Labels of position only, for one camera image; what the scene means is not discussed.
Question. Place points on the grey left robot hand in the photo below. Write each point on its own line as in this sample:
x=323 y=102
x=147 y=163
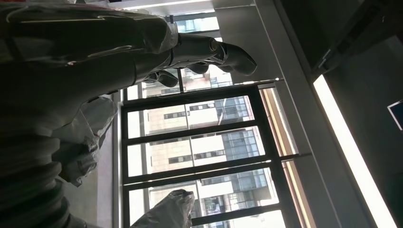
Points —
x=72 y=63

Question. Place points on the grey plastic-wrapped package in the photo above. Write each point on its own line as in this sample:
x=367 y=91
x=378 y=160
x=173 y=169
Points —
x=91 y=126

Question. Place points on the long ceiling light strip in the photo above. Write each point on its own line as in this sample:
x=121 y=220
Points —
x=163 y=3
x=351 y=151

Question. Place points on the ribbed grey left arm sleeve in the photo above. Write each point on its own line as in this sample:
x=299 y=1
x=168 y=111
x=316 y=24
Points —
x=28 y=182

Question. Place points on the high-rise building outside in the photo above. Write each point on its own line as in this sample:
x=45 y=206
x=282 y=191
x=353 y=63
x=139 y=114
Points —
x=170 y=151

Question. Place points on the blue framed sign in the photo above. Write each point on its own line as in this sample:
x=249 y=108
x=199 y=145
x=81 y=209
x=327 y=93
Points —
x=398 y=114

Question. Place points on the black window frame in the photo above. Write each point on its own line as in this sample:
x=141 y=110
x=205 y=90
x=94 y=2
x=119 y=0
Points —
x=195 y=131

